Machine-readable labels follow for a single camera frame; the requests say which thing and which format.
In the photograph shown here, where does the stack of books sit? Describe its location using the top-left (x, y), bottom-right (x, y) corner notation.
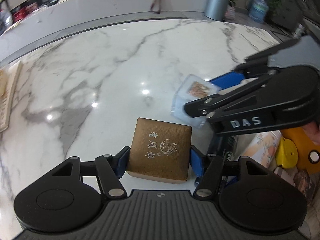
top-left (1, 61), bottom-right (22, 132)

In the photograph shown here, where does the floral white tube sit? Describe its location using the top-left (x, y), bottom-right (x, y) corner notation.
top-left (241, 131), bottom-right (281, 168)

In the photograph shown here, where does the grey metal trash can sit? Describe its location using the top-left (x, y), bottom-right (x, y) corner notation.
top-left (204, 0), bottom-right (229, 21)

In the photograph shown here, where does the yellow round object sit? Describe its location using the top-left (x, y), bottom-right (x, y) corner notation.
top-left (275, 137), bottom-right (298, 169)

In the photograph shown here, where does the orange cardboard box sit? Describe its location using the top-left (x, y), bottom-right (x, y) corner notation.
top-left (281, 127), bottom-right (320, 174)

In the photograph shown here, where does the clear plastic case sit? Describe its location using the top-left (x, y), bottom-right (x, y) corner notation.
top-left (171, 74), bottom-right (221, 129)

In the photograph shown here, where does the blue water jug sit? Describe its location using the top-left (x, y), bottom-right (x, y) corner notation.
top-left (249, 0), bottom-right (269, 23)

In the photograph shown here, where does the person's right hand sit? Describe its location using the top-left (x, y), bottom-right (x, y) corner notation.
top-left (302, 121), bottom-right (320, 144)

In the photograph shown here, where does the brown jewelry box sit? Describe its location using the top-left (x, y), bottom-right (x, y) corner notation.
top-left (126, 118), bottom-right (192, 184)

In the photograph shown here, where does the dark spray can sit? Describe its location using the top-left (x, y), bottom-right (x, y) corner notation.
top-left (207, 133), bottom-right (239, 161)

